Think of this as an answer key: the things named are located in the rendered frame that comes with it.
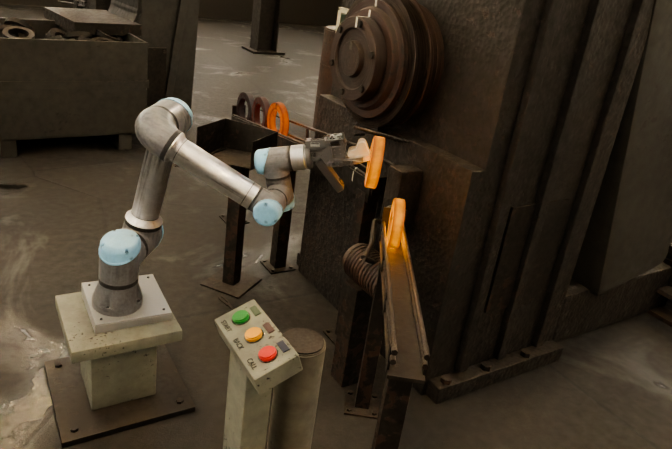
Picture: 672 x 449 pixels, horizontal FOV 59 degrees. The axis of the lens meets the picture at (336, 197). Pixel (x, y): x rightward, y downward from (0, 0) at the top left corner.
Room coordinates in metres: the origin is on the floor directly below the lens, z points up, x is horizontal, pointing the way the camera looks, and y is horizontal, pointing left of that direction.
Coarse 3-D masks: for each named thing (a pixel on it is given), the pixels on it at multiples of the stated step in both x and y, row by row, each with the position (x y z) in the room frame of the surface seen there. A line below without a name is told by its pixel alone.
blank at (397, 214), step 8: (400, 200) 1.66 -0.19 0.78; (392, 208) 1.68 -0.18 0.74; (400, 208) 1.63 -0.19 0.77; (392, 216) 1.64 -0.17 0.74; (400, 216) 1.61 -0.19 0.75; (392, 224) 1.60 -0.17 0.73; (400, 224) 1.59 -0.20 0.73; (392, 232) 1.59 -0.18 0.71; (400, 232) 1.59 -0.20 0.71; (392, 240) 1.59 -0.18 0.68; (400, 240) 1.59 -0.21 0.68
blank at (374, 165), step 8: (376, 136) 1.67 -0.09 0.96; (376, 144) 1.63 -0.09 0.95; (384, 144) 1.63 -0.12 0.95; (376, 152) 1.61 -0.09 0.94; (376, 160) 1.59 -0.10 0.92; (368, 168) 1.63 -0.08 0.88; (376, 168) 1.59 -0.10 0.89; (368, 176) 1.59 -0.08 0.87; (376, 176) 1.59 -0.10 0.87; (368, 184) 1.61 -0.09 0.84; (376, 184) 1.60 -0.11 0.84
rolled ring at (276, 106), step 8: (272, 104) 2.75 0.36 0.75; (280, 104) 2.70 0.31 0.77; (272, 112) 2.76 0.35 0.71; (280, 112) 2.67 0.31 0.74; (272, 120) 2.77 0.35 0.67; (280, 120) 2.66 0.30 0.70; (288, 120) 2.66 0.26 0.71; (272, 128) 2.75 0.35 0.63; (280, 128) 2.66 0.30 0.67; (288, 128) 2.65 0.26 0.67
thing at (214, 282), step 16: (208, 128) 2.39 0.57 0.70; (224, 128) 2.50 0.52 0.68; (240, 128) 2.48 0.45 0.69; (256, 128) 2.45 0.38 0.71; (208, 144) 2.39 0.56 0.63; (224, 144) 2.50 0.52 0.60; (240, 144) 2.47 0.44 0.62; (256, 144) 2.25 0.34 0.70; (272, 144) 2.38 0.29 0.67; (224, 160) 2.31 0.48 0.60; (240, 160) 2.33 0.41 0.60; (240, 208) 2.33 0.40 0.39; (240, 224) 2.34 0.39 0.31; (240, 240) 2.35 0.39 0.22; (224, 256) 2.34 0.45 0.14; (240, 256) 2.36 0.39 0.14; (224, 272) 2.34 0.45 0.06; (240, 272) 2.37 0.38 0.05; (224, 288) 2.29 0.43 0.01; (240, 288) 2.31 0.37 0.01
